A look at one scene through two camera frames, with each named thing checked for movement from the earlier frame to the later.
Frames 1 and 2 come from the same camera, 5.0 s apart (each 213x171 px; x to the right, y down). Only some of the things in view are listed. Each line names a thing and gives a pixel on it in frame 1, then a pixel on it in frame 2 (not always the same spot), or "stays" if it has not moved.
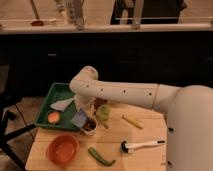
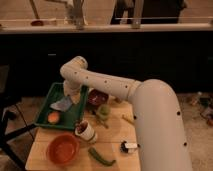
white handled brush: (129, 147) stays
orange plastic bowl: (62, 149) stays
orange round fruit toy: (53, 117) stays
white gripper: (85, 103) to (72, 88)
